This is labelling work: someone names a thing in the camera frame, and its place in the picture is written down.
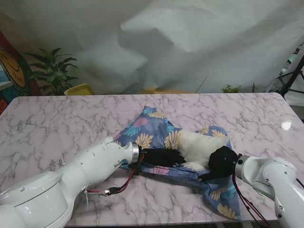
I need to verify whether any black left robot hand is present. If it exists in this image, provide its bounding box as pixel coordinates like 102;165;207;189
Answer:
142;148;188;168

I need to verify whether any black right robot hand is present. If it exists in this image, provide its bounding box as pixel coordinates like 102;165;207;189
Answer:
198;146;239;183

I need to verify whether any white fluffy pillow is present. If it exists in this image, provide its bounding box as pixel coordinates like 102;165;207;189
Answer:
178;130;227;171

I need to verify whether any blue floral pillowcase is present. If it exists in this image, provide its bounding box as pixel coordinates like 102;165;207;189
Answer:
114;105;242;220

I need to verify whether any small green plant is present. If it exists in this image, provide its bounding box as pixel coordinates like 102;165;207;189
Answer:
221;84;242;94

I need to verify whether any thin brown stick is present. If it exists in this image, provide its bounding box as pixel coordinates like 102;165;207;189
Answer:
196;76;208;93

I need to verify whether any yellow chair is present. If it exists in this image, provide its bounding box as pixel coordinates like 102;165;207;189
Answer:
63;83;95;96

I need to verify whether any black tripod stand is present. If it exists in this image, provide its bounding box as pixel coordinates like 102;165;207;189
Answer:
275;42;304;105

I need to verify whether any white backdrop sheet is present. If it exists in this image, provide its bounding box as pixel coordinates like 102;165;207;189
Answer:
0;0;304;96

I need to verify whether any large green potted plant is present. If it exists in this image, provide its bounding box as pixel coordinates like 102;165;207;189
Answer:
23;47;79;96

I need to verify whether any colourful mural board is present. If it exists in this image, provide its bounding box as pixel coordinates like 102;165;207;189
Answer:
0;30;33;114

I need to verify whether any red black right arm cable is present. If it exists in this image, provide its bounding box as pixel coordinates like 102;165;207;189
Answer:
232;171;274;223

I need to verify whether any red black arm cable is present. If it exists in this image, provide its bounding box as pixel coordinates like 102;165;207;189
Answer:
85;152;146;198
232;171;274;223

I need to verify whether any red black left arm cable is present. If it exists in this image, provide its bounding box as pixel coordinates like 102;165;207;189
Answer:
85;152;146;198

